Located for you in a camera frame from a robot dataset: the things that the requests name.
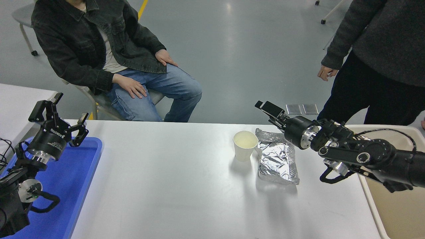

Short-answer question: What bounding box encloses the grey wheeled chair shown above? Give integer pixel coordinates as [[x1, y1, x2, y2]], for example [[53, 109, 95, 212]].
[[12, 3, 39, 57]]

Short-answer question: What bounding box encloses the pale chair under seated person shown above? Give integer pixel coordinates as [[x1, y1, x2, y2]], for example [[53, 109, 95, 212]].
[[61, 79, 165, 120]]

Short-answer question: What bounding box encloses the silver foil tray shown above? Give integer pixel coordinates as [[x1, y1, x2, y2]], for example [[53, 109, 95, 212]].
[[254, 128, 300, 185]]

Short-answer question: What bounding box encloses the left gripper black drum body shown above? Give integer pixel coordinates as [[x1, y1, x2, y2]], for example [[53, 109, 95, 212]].
[[28, 120, 71, 160]]

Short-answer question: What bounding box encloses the large pale beige bin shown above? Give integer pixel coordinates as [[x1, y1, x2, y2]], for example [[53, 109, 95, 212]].
[[345, 124, 425, 239]]

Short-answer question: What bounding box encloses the seated person's left hand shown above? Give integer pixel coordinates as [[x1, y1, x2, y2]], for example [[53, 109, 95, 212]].
[[155, 49, 178, 67]]

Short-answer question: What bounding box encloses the blue plastic tray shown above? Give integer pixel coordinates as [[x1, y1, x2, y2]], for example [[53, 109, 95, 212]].
[[0, 136, 103, 239]]

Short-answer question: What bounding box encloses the seated person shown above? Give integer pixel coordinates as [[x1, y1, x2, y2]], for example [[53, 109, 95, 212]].
[[31, 0, 202, 122]]

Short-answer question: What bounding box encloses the standing person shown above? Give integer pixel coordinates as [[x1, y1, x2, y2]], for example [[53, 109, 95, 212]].
[[317, 0, 425, 130]]

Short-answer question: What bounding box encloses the thin black cable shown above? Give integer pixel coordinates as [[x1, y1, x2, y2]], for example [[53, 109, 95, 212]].
[[0, 138, 15, 171]]

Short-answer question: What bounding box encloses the seated person's right hand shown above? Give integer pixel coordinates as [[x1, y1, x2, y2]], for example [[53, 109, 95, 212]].
[[112, 74, 147, 99]]

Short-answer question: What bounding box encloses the white wheeled chair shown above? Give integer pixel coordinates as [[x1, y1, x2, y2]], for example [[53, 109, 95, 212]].
[[315, 0, 349, 50]]

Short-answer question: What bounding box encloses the white paper cup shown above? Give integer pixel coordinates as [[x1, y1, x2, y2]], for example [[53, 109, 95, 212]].
[[233, 131, 259, 162]]

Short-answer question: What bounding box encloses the standing person's right hand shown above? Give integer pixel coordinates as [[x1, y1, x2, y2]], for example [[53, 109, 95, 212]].
[[317, 65, 339, 82]]

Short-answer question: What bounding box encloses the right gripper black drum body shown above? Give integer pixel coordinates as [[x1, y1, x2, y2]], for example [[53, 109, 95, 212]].
[[285, 116, 314, 149]]

